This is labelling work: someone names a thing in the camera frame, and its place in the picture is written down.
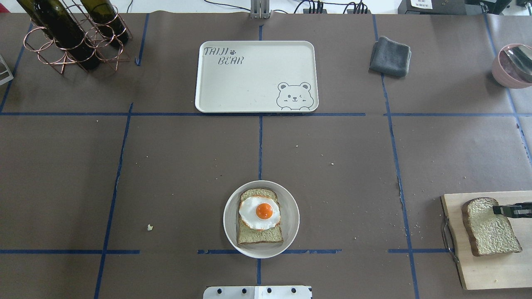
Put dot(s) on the grey folded cloth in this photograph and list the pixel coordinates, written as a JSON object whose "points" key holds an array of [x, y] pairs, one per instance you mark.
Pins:
{"points": [[390, 57]]}

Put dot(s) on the white round plate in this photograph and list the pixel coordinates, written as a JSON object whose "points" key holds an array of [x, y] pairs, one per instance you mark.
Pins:
{"points": [[290, 221]]}

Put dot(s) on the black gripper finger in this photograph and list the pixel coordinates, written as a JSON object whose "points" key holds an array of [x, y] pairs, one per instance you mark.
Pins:
{"points": [[517, 210]]}

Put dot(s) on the pink bowl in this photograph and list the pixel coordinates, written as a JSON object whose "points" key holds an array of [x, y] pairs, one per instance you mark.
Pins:
{"points": [[505, 72]]}

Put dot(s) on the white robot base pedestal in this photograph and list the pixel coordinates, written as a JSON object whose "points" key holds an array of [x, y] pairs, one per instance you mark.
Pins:
{"points": [[259, 292]]}

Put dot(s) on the metal spoon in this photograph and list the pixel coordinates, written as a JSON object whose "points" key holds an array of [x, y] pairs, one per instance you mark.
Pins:
{"points": [[520, 62]]}

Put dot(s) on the white bear tray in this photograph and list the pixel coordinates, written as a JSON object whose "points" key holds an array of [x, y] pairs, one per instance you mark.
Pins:
{"points": [[256, 76]]}

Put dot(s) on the dark wine bottle lower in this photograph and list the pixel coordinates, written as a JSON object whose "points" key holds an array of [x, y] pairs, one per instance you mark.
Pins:
{"points": [[110, 25]]}

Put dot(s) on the wooden cutting board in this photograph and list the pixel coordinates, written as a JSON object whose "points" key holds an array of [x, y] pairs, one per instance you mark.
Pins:
{"points": [[512, 270]]}

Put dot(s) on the fried egg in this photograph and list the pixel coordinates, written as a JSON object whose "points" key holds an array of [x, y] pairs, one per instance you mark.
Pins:
{"points": [[260, 213]]}

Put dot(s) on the dark wine bottle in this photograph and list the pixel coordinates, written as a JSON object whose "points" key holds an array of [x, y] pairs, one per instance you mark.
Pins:
{"points": [[110, 25], [58, 24]]}

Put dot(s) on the dark wine bottle upper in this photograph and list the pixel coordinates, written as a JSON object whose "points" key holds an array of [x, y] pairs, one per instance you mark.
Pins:
{"points": [[58, 24]]}

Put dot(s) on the copper wire bottle rack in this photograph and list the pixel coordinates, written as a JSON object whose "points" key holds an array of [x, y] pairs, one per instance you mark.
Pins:
{"points": [[48, 53]]}

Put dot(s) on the bread slice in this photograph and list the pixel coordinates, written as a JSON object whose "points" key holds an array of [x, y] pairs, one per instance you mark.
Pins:
{"points": [[247, 236], [488, 233]]}

